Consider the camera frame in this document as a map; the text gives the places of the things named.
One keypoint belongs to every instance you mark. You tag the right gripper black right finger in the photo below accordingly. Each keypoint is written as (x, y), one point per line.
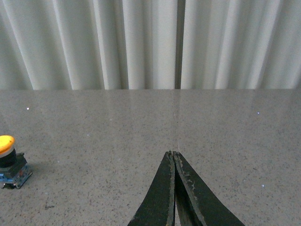
(197, 204)

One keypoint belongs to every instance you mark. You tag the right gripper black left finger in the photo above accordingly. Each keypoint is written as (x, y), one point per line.
(158, 206)

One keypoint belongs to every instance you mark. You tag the white pleated curtain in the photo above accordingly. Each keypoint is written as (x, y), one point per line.
(150, 44)

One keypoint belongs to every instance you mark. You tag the yellow push button switch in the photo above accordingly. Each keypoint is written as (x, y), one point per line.
(14, 169)

